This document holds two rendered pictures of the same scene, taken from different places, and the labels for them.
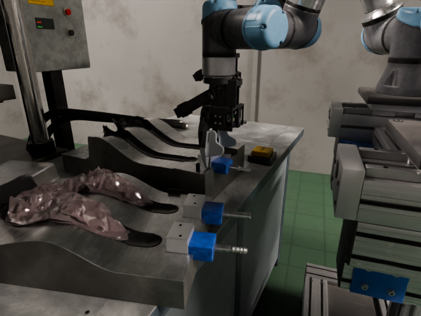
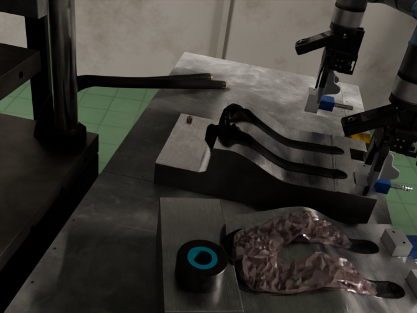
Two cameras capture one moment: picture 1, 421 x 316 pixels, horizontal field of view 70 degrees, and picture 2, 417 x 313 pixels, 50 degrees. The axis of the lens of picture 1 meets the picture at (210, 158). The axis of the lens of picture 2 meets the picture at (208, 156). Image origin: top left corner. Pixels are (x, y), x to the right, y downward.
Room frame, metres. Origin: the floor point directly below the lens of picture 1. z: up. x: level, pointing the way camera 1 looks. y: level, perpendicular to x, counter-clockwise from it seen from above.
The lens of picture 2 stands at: (0.02, 0.66, 1.45)
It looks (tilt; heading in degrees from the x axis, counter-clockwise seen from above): 33 degrees down; 339
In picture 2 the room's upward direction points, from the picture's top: 9 degrees clockwise
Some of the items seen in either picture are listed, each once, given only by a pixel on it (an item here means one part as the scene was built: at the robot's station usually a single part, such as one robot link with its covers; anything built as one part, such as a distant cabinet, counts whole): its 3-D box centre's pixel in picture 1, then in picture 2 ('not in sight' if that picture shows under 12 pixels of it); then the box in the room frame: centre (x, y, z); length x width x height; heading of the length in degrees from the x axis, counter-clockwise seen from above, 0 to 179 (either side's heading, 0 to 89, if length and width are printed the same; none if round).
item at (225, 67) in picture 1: (219, 67); (411, 88); (0.70, -0.02, 1.12); 0.08 x 0.08 x 0.05
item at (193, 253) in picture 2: not in sight; (201, 265); (0.49, 0.46, 0.93); 0.08 x 0.08 x 0.04
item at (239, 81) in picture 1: (221, 103); (401, 124); (0.70, -0.03, 1.04); 0.09 x 0.08 x 0.12; 63
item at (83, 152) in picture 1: (153, 150); (267, 153); (0.87, 0.18, 0.87); 0.50 x 0.26 x 0.14; 63
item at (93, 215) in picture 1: (77, 196); (303, 249); (0.52, 0.26, 0.90); 0.26 x 0.18 x 0.08; 80
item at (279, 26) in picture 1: (260, 29); not in sight; (0.63, -0.10, 1.20); 0.11 x 0.11 x 0.08; 39
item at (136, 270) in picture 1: (76, 217); (296, 269); (0.51, 0.26, 0.85); 0.50 x 0.26 x 0.11; 80
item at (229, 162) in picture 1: (225, 165); (383, 183); (0.69, -0.04, 0.89); 0.13 x 0.05 x 0.05; 63
